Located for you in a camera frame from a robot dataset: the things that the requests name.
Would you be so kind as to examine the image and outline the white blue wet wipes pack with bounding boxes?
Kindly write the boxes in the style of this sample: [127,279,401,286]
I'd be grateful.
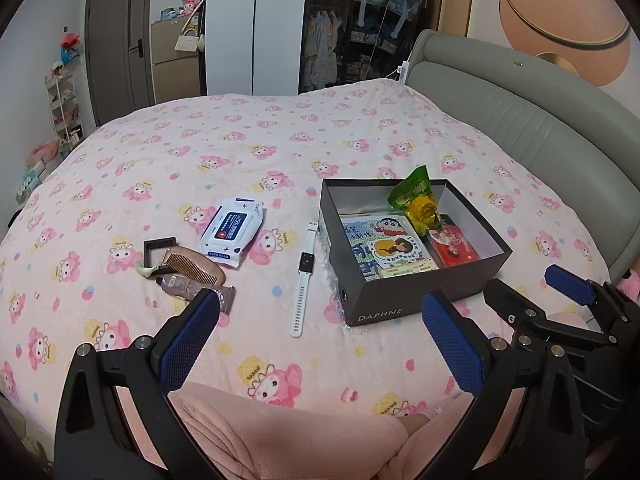
[199,196,266,267]

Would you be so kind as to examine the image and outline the person's pink pajama legs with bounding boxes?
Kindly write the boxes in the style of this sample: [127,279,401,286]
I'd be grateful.
[167,380,481,480]

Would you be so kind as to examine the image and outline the green snack packet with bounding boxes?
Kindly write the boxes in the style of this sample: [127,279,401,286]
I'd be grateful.
[389,165,433,211]

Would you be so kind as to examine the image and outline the glass door cabinet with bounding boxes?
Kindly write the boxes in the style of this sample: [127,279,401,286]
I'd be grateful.
[299,0,431,93]

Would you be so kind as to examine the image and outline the clear plastic wrap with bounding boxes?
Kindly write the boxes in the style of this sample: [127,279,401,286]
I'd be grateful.
[315,240,351,321]

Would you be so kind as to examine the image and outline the pink cartoon printed blanket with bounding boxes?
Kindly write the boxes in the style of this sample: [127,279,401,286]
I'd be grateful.
[0,82,626,461]

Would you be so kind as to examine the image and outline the wooden comb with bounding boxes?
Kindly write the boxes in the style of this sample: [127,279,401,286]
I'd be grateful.
[161,246,227,286]

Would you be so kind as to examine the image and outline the red packet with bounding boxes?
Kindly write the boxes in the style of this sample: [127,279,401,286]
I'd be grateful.
[427,215,481,266]

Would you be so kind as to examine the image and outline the white handbag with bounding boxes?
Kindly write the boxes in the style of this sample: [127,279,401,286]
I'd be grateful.
[174,27,201,53]

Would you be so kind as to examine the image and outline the pink bag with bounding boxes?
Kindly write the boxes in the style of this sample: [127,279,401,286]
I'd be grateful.
[25,137,61,166]

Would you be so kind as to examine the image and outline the dark grey door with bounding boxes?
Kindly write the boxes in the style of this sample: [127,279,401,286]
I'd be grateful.
[85,0,156,126]

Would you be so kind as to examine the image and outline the hand cream tube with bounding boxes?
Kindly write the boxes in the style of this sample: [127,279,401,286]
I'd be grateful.
[156,275,236,313]

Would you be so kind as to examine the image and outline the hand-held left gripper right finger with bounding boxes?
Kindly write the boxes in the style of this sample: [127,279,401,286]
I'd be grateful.
[412,290,588,480]

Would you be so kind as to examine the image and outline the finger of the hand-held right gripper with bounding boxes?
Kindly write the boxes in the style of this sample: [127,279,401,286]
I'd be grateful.
[482,277,618,348]
[544,264,640,321]

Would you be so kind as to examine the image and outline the cartoon printed packet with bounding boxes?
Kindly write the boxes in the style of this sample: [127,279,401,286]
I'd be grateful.
[341,215,426,283]

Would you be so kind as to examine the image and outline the white smartwatch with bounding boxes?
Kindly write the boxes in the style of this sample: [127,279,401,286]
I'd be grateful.
[290,221,321,338]

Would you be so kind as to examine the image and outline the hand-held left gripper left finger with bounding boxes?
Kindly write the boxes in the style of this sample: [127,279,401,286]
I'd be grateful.
[54,287,223,480]

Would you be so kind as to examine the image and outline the beige drawer cabinet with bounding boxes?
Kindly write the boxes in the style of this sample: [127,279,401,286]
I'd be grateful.
[150,17,203,106]

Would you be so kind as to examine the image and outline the grey green bed headboard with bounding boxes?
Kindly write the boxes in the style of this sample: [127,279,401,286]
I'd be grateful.
[405,29,640,281]

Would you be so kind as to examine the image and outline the black square case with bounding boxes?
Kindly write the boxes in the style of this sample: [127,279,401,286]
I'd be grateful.
[142,236,178,267]

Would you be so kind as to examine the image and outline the yellow wrapped snack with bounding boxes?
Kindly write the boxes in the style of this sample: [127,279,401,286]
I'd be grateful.
[405,197,441,236]

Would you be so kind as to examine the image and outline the white wardrobe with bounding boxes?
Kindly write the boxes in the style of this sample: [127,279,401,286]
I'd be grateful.
[206,0,311,96]

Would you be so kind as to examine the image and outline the dark grey shoe box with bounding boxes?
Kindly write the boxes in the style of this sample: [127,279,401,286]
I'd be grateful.
[319,177,513,328]

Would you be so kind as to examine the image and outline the white shelf rack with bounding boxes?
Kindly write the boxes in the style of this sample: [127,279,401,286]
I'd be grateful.
[44,62,86,156]

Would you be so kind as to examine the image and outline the round peach wall decoration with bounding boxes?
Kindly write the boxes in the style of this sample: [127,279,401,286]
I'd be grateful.
[500,0,633,88]

